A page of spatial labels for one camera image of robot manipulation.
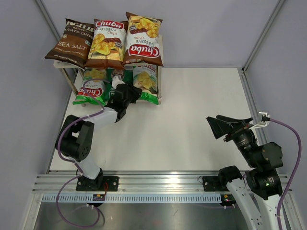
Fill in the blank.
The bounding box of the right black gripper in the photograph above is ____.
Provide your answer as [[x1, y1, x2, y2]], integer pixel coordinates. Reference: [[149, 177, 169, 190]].
[[207, 114, 260, 167]]

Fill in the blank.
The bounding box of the green Chuba cassava bag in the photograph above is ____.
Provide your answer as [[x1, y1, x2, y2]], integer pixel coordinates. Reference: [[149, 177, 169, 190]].
[[72, 69, 109, 105], [132, 65, 159, 105]]

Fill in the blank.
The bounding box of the green Real chips bag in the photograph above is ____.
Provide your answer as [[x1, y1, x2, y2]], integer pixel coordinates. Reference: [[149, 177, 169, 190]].
[[104, 69, 133, 103]]

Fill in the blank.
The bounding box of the brown Chuba cassava bag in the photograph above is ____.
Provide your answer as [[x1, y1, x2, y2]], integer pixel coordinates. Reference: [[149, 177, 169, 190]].
[[123, 12, 163, 66], [84, 19, 128, 69]]

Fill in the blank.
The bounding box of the brown Kettle sea salt bag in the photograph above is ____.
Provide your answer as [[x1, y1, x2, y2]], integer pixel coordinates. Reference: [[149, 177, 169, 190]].
[[45, 19, 94, 69]]

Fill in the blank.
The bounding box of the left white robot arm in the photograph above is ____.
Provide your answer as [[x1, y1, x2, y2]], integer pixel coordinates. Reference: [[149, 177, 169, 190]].
[[55, 81, 142, 192]]

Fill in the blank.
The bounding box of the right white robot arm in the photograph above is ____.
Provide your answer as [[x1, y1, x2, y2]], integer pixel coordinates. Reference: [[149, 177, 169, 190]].
[[206, 112, 285, 230]]

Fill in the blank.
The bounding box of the white wooden two-tier shelf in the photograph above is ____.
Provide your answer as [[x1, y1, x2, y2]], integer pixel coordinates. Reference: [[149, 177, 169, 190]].
[[53, 34, 164, 108]]

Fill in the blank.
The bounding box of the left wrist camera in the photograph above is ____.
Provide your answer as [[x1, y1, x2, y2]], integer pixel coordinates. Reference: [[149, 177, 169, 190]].
[[112, 74, 125, 89]]

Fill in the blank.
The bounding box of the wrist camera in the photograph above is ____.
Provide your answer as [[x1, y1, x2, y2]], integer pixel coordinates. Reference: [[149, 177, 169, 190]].
[[250, 111, 271, 129], [112, 74, 125, 89]]

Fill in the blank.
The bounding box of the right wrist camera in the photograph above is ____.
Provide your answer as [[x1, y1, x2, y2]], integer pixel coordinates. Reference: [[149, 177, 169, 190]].
[[250, 111, 271, 129]]

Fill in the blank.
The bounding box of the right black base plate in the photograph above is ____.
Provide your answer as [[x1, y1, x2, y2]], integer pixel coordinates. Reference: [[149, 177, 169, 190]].
[[198, 176, 228, 192]]

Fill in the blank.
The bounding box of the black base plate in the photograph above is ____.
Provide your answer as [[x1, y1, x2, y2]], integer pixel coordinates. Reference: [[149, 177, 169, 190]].
[[198, 176, 228, 192], [76, 176, 119, 192]]

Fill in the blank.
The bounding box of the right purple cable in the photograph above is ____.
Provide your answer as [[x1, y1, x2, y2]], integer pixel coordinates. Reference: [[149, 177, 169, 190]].
[[267, 117, 302, 230]]

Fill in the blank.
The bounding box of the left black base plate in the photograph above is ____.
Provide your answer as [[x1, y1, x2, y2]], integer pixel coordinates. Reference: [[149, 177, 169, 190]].
[[76, 176, 119, 192]]

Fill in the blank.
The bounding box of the white slotted cable duct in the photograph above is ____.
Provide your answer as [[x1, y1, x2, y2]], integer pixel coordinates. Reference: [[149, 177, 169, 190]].
[[42, 194, 222, 204]]

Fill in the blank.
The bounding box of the aluminium mounting rail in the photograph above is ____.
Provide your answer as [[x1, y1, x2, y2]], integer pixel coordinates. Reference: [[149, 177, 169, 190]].
[[32, 171, 218, 194]]

